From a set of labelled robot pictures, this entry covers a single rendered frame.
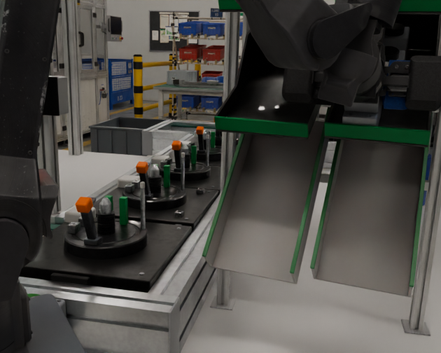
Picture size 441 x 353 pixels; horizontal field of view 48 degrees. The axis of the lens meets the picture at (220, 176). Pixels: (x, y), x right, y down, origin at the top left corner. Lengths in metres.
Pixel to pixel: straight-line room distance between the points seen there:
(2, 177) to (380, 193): 0.56
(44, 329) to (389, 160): 0.56
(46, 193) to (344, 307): 0.66
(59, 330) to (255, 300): 0.52
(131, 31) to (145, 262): 11.49
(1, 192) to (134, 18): 11.84
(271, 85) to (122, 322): 0.42
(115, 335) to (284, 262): 0.25
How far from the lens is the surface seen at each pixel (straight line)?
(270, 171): 0.80
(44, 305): 0.52
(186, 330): 0.81
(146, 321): 0.71
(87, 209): 0.78
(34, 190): 0.39
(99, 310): 0.72
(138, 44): 12.15
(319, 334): 0.86
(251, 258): 0.73
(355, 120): 0.68
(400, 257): 0.74
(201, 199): 1.12
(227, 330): 0.84
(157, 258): 0.82
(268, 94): 0.77
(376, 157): 0.82
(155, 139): 2.06
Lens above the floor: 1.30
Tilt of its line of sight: 15 degrees down
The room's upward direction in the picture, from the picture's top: 2 degrees clockwise
